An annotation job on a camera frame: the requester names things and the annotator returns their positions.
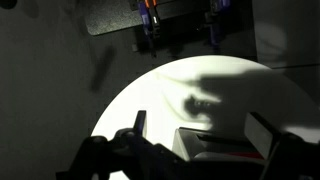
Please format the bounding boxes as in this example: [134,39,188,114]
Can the grey padded gripper right finger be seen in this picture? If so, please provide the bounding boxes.
[244,111,283,160]

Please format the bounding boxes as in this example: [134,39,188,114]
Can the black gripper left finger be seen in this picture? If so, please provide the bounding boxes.
[133,110,148,138]

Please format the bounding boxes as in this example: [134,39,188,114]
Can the white toy stove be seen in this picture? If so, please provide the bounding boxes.
[172,126,267,162]

